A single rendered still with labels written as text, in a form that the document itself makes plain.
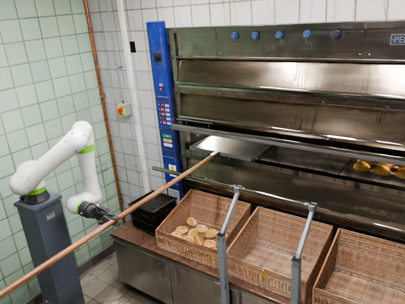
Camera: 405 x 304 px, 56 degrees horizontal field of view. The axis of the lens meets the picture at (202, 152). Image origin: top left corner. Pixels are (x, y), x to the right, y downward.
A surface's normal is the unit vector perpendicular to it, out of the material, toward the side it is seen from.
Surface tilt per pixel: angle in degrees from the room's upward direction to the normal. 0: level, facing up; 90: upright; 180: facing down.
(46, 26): 90
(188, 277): 90
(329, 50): 90
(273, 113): 70
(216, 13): 90
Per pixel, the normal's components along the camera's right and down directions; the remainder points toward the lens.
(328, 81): -0.57, 0.00
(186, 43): -0.58, 0.34
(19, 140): 0.81, 0.16
